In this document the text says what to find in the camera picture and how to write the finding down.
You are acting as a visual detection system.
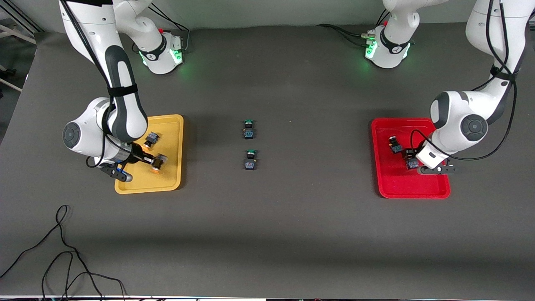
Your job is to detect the black arm base cables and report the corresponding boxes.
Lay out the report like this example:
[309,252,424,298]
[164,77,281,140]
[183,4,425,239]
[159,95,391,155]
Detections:
[133,2,191,55]
[316,9,391,46]

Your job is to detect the black right arm base cables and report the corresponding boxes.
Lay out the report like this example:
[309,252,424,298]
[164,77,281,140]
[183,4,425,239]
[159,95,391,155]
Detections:
[133,2,191,55]

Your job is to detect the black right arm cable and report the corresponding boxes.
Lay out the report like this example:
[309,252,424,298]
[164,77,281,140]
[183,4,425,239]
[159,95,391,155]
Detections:
[59,0,128,168]

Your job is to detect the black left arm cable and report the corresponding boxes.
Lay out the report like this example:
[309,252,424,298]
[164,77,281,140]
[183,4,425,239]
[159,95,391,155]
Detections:
[410,0,519,162]

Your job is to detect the thin black loose cable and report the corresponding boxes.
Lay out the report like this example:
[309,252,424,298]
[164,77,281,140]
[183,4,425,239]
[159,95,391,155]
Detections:
[41,250,104,301]
[0,204,127,301]

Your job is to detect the black left arm base cables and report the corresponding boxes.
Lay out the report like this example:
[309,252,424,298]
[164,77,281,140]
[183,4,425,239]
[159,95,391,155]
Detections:
[316,9,391,46]

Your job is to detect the dark grey table mat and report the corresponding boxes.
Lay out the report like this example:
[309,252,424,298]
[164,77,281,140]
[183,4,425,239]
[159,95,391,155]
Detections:
[0,21,535,299]

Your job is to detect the red plastic tray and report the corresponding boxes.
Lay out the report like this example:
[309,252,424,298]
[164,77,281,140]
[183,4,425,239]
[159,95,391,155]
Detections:
[371,118,451,199]

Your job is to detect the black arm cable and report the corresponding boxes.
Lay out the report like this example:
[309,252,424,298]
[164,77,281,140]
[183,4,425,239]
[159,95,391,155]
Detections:
[59,0,128,168]
[410,0,519,162]

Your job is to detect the yellow push button switch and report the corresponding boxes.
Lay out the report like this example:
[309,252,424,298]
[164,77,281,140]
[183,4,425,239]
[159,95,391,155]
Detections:
[143,132,161,150]
[148,157,168,174]

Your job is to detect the yellow plastic tray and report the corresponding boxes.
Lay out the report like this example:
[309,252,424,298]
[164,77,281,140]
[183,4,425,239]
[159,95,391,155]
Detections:
[115,114,185,195]

